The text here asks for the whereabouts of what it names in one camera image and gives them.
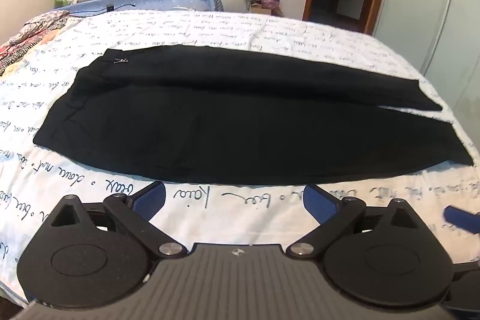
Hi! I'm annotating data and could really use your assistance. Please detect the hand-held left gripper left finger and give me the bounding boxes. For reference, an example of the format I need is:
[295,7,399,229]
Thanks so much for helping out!
[50,181,188,261]

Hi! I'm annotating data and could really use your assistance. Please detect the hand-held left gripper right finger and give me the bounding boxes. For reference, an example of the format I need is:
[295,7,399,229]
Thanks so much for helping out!
[287,184,419,261]

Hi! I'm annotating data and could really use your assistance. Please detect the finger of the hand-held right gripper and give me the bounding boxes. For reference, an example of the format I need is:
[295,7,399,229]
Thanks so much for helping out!
[442,205,480,231]

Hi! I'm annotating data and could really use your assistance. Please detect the black pants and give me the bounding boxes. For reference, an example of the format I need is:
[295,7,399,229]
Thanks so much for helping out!
[33,44,475,186]

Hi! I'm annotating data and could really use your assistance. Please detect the white script print bed sheet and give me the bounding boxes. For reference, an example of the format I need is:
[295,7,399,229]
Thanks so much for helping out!
[0,9,480,306]

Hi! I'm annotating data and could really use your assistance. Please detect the cardboard box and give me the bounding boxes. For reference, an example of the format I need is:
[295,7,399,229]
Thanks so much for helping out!
[250,3,276,17]

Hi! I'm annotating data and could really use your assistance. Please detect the patterned blanket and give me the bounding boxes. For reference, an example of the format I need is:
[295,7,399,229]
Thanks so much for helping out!
[0,10,70,77]

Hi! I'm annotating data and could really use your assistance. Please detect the white wardrobe with flower decals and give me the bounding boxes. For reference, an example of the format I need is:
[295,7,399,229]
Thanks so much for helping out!
[373,0,480,88]

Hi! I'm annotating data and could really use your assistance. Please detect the black charger cable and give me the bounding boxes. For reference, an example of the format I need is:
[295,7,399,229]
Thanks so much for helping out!
[73,2,137,16]

